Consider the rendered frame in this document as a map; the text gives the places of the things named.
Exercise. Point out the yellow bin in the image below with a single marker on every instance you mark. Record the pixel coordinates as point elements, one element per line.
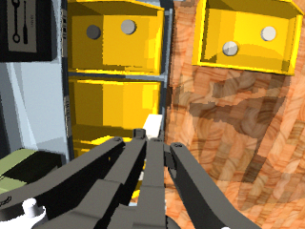
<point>114,51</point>
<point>82,148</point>
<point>241,21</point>
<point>113,107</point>

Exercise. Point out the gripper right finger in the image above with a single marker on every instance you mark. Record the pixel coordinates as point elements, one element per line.
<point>206,205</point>

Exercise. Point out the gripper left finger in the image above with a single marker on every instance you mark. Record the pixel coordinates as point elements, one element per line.
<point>104,175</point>

